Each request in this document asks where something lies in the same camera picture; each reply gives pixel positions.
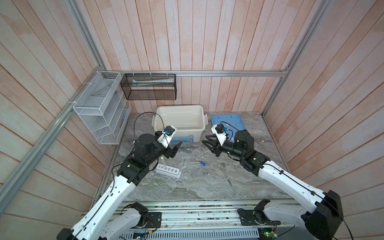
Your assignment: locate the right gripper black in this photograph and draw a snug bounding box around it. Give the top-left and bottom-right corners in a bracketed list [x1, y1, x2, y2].
[202, 134, 245, 161]

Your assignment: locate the blue capped test tube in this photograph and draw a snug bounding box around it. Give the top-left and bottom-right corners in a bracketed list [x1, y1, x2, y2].
[181, 163, 206, 168]
[181, 161, 205, 166]

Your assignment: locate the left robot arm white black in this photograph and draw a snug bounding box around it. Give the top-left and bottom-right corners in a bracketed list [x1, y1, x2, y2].
[57, 131, 181, 240]

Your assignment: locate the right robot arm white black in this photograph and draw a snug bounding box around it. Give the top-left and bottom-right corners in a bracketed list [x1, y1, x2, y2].
[202, 126, 344, 240]

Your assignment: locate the white test tube rack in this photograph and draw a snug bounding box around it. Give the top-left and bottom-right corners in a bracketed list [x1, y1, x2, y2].
[156, 164, 181, 179]

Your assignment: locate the blue plastic bin lid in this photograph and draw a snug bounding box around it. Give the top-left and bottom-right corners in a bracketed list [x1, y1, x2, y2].
[211, 115, 246, 143]

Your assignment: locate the white plastic storage bin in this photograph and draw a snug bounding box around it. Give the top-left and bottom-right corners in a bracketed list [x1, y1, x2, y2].
[152, 105, 208, 143]

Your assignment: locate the white perforated vent cover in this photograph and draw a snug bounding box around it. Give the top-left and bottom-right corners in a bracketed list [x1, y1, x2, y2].
[116, 228, 260, 240]

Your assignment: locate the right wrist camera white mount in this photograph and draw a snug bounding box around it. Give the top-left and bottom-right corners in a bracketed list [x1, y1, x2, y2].
[211, 124, 228, 146]

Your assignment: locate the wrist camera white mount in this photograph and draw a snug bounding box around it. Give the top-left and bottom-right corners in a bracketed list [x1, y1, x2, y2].
[157, 126, 177, 149]
[211, 124, 228, 146]

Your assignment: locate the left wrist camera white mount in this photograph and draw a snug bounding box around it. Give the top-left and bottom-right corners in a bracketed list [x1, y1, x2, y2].
[157, 126, 177, 149]

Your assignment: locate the black mesh wall basket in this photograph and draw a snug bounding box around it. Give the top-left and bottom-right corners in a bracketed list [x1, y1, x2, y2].
[120, 73, 177, 101]

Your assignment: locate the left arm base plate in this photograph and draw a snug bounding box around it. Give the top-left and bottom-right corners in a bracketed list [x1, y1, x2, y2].
[134, 212, 162, 229]

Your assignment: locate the white wire mesh shelf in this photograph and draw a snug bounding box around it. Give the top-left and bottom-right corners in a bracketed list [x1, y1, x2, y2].
[73, 71, 132, 145]

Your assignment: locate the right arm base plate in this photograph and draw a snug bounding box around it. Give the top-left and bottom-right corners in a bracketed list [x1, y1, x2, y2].
[237, 209, 281, 226]

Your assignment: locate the aluminium rail base frame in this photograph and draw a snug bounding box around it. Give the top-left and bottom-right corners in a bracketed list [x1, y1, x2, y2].
[76, 199, 301, 233]

